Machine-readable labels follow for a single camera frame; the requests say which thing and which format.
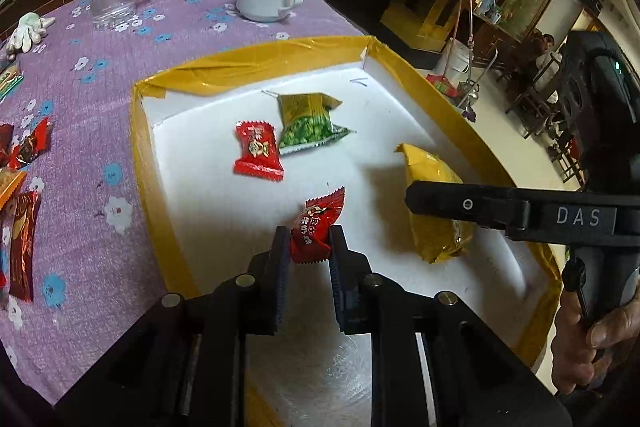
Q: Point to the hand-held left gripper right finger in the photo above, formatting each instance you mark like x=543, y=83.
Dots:
x=337, y=277

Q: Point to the person's right hand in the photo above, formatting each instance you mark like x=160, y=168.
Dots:
x=615, y=337

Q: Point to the dark red black candy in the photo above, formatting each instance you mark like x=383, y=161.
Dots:
x=32, y=144

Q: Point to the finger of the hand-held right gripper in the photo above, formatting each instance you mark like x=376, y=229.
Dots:
x=467, y=203

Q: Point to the red cartoon milk candy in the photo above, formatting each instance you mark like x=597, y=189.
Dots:
x=257, y=152
x=315, y=222

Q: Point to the white box yellow tape rim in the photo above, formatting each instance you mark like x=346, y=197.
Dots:
x=210, y=207

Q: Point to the mop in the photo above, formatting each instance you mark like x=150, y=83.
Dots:
x=470, y=7

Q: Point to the orange biscuit packet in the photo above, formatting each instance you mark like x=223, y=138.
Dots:
x=10, y=187

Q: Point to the golden yellow snack packet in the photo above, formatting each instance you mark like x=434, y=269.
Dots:
x=425, y=162

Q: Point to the wooden chair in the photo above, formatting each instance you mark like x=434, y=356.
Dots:
x=530, y=102
x=565, y=154

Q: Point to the dark red snack packet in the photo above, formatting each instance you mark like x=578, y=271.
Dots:
x=22, y=247

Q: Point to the green pea snack packet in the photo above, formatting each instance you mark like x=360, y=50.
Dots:
x=305, y=127

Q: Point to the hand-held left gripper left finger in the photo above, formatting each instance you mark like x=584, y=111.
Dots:
x=282, y=267

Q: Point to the white glove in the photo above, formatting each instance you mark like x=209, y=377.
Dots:
x=25, y=32

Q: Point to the white bucket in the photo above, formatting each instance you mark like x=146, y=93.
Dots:
x=457, y=62

